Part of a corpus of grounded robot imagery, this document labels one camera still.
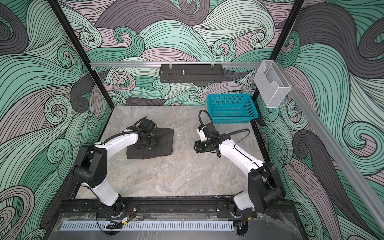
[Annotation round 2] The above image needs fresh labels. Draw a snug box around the black frame post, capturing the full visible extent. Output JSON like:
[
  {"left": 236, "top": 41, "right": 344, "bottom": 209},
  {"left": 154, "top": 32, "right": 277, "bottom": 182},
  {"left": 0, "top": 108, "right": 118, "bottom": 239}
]
[
  {"left": 248, "top": 0, "right": 305, "bottom": 109},
  {"left": 47, "top": 0, "right": 115, "bottom": 110}
]

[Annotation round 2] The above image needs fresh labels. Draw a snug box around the white slotted cable duct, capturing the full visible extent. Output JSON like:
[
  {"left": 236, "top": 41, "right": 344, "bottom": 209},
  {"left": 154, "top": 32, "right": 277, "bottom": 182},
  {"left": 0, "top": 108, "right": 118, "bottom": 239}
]
[{"left": 59, "top": 220, "right": 235, "bottom": 232}]

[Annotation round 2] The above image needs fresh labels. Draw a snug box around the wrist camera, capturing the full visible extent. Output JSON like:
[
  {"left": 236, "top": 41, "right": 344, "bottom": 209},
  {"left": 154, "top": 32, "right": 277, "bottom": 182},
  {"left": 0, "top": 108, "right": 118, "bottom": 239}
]
[
  {"left": 197, "top": 126, "right": 209, "bottom": 142},
  {"left": 139, "top": 117, "right": 157, "bottom": 133}
]

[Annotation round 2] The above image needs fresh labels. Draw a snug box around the dark pinstriped long sleeve shirt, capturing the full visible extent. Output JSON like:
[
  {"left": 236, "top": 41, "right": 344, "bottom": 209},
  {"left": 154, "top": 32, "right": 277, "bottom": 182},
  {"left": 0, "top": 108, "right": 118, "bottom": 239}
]
[{"left": 126, "top": 128, "right": 174, "bottom": 160}]

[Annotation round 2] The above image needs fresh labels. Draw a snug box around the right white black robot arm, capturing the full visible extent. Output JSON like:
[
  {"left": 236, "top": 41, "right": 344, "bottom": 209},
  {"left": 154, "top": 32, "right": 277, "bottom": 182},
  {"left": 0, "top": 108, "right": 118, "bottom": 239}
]
[{"left": 194, "top": 110, "right": 286, "bottom": 218}]

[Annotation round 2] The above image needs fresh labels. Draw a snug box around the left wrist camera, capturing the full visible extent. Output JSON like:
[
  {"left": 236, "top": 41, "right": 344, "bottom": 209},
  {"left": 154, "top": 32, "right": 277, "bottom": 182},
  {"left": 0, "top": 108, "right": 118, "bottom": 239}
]
[{"left": 139, "top": 117, "right": 157, "bottom": 133}]

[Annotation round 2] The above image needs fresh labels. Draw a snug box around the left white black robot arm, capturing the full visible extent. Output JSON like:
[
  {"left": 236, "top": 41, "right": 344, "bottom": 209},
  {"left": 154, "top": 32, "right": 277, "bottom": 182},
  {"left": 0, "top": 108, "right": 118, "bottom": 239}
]
[{"left": 71, "top": 117, "right": 157, "bottom": 218}]

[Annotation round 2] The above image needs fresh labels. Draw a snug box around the aluminium wall rail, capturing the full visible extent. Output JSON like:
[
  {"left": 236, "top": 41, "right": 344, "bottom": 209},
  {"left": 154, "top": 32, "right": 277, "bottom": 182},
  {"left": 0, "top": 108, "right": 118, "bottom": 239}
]
[
  {"left": 90, "top": 61, "right": 261, "bottom": 69},
  {"left": 274, "top": 62, "right": 384, "bottom": 230}
]

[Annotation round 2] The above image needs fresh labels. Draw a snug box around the aluminium right wall rail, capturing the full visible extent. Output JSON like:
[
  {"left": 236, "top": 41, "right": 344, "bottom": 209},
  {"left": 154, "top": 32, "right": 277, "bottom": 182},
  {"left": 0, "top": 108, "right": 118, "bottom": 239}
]
[{"left": 274, "top": 62, "right": 384, "bottom": 230}]

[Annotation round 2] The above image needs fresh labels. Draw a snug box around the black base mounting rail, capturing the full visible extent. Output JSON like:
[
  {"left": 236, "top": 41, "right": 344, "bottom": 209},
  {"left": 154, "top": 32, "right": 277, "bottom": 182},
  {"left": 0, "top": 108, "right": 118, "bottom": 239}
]
[{"left": 58, "top": 196, "right": 296, "bottom": 219}]

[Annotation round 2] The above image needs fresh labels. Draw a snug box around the left black frame post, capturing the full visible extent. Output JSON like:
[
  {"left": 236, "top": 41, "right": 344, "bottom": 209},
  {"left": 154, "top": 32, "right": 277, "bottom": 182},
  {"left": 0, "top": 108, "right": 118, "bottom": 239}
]
[{"left": 47, "top": 0, "right": 115, "bottom": 110}]

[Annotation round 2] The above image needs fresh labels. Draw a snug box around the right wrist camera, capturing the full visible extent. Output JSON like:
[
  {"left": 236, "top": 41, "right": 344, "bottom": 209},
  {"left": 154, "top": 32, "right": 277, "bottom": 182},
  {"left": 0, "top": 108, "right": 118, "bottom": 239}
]
[{"left": 197, "top": 126, "right": 209, "bottom": 142}]

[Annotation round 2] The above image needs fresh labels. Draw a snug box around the teal plastic basket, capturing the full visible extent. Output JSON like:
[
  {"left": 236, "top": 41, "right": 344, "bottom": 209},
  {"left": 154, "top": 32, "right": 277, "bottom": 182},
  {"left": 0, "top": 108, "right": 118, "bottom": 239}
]
[{"left": 207, "top": 94, "right": 259, "bottom": 124}]

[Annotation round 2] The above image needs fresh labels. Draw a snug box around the black perforated wall tray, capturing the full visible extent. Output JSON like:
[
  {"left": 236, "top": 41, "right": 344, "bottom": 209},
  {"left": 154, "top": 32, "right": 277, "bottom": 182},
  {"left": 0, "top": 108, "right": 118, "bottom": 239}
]
[{"left": 159, "top": 64, "right": 224, "bottom": 86}]

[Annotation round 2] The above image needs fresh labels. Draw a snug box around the right black frame post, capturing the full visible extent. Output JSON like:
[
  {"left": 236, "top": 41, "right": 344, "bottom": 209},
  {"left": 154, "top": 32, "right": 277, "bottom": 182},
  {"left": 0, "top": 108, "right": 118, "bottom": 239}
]
[{"left": 248, "top": 0, "right": 305, "bottom": 109}]

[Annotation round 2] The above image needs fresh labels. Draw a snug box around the aluminium back wall rail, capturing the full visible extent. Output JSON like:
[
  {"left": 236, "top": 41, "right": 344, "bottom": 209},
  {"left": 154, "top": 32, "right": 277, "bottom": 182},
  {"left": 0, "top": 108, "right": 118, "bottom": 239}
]
[{"left": 90, "top": 61, "right": 261, "bottom": 69}]

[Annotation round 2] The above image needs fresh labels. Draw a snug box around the clear plastic wall bin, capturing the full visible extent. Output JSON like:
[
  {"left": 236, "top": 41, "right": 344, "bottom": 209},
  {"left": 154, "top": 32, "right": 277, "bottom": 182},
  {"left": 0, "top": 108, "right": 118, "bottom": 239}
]
[{"left": 254, "top": 60, "right": 292, "bottom": 108}]

